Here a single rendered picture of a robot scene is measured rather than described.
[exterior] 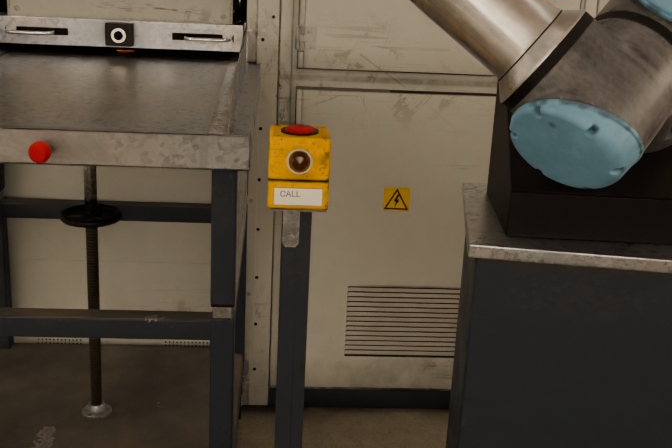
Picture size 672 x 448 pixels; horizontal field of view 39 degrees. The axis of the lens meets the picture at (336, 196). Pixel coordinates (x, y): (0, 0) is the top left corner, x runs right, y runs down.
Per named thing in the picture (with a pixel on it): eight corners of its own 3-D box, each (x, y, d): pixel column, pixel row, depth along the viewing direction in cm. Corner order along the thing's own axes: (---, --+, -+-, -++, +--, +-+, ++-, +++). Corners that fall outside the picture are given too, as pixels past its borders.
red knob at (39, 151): (49, 165, 140) (48, 143, 139) (26, 164, 140) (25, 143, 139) (56, 157, 144) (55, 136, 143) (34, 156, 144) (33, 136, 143)
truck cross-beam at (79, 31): (243, 52, 212) (243, 25, 210) (-5, 42, 208) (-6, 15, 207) (243, 49, 217) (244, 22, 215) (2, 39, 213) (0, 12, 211)
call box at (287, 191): (327, 213, 125) (331, 138, 122) (267, 212, 124) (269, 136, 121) (325, 195, 133) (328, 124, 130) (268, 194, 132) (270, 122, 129)
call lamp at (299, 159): (312, 177, 122) (313, 151, 121) (285, 176, 122) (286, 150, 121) (312, 174, 123) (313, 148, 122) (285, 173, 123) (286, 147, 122)
